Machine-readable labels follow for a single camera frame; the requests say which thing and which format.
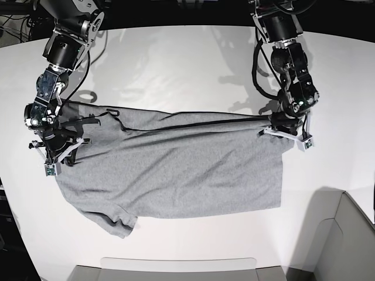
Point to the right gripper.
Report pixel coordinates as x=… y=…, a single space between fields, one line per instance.
x=57 y=141

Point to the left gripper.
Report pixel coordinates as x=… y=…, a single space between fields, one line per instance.
x=281 y=123

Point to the grey T-shirt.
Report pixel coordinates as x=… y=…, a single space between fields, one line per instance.
x=142 y=163

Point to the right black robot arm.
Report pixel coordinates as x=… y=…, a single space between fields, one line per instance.
x=76 y=24

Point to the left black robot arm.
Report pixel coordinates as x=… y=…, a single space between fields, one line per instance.
x=277 y=24

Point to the grey bin front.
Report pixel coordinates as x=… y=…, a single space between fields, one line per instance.
x=140 y=269

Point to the grey bin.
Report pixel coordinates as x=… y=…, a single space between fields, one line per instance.
x=140 y=269
x=348 y=253

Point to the grey bin right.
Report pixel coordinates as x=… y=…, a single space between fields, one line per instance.
x=348 y=253

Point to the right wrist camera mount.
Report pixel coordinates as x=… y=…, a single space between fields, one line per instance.
x=53 y=167

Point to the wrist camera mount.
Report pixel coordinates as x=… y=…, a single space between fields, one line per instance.
x=53 y=167
x=303 y=140

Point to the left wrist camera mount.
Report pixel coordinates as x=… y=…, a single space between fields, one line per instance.
x=303 y=140

